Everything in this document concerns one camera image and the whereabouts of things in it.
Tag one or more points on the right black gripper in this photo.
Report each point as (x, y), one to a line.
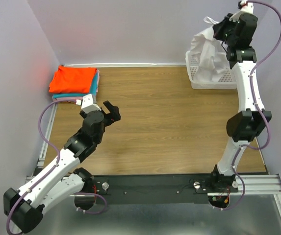
(217, 28)

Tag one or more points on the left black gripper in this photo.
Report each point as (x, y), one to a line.
(114, 115)

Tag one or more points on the white t shirt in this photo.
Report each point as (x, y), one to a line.
(210, 54)

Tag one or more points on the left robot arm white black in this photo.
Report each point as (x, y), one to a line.
(25, 207)

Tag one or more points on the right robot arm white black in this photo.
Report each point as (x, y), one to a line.
(252, 117)

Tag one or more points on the teal folded t shirt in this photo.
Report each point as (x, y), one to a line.
(93, 85)

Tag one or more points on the white plastic basket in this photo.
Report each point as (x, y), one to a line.
(201, 79)

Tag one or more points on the pink folded t shirt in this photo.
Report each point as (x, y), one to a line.
(64, 100)

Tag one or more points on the orange folded t shirt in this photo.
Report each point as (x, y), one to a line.
(72, 80)

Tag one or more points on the white back edge strip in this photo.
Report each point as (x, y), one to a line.
(125, 65)

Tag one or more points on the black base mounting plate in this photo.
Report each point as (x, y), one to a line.
(160, 188)

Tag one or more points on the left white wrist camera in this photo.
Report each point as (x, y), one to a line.
(88, 103)

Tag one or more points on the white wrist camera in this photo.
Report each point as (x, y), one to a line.
(245, 6)
(88, 103)

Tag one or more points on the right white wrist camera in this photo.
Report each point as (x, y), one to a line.
(245, 6)

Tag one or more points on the aluminium frame rail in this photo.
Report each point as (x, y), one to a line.
(252, 184)

